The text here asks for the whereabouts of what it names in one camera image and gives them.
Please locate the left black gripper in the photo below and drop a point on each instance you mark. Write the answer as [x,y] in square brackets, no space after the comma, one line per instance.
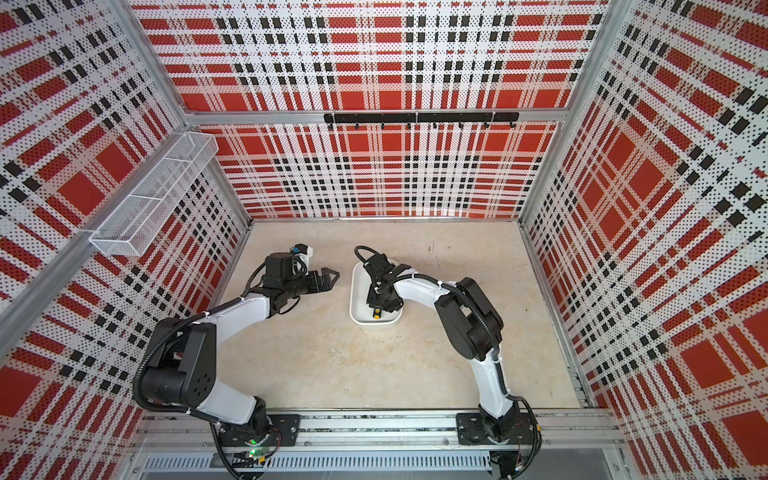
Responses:
[326,285]

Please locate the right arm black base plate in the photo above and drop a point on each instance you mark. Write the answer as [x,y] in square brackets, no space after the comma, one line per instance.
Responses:
[477,428]

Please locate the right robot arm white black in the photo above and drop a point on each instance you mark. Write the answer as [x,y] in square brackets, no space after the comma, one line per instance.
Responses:
[471,323]

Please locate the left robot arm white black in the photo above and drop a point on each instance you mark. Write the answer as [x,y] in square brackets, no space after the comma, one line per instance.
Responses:
[178,372]

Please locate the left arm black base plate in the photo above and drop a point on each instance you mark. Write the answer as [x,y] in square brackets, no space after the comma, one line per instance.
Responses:
[274,430]

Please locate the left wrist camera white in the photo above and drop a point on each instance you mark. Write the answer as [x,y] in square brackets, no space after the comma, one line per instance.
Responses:
[303,253]

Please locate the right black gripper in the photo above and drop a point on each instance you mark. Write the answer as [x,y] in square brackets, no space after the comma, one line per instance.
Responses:
[370,299]

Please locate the aluminium front mounting rail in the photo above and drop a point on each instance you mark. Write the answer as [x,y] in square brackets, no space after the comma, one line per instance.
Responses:
[392,430]

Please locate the black wall hook rail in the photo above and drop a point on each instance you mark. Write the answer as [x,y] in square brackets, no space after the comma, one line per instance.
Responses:
[357,119]

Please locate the white wire mesh shelf basket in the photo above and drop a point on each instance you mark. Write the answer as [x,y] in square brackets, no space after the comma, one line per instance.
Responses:
[134,224]

